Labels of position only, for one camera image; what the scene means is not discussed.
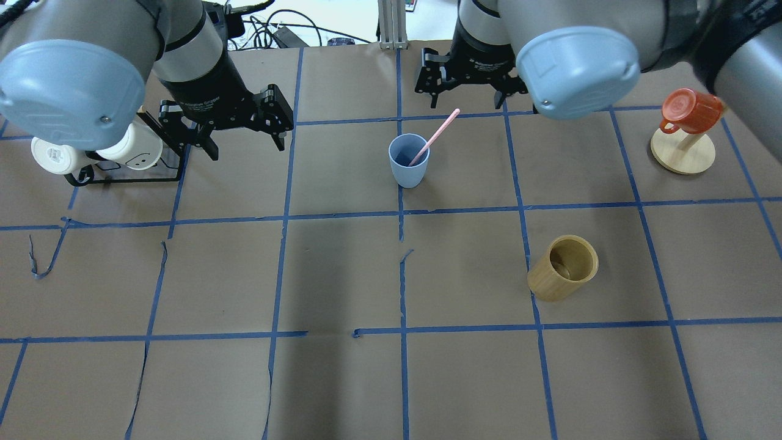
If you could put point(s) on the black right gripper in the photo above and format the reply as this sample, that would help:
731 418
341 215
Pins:
482 54

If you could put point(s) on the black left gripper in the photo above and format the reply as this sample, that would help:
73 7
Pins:
211 87

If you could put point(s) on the pink chopstick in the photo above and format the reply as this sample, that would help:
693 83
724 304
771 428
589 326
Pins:
444 125

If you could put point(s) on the light blue plastic cup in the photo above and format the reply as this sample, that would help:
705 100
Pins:
402 151

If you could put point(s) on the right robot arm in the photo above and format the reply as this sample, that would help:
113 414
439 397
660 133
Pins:
577 57

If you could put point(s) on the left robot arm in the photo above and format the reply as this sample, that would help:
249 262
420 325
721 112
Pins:
74 73

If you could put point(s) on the bamboo wooden cup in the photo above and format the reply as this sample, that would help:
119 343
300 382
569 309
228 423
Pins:
569 262

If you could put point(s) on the white mug with face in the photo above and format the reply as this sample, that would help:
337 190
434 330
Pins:
139 149

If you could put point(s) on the black power adapter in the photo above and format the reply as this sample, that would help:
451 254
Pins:
285 38

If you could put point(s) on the orange red mug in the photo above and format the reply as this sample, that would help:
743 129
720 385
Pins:
691 111

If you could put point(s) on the aluminium frame post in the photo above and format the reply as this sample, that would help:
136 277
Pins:
393 25

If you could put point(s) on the black wire cup rack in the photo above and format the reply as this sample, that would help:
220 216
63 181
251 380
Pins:
91 169

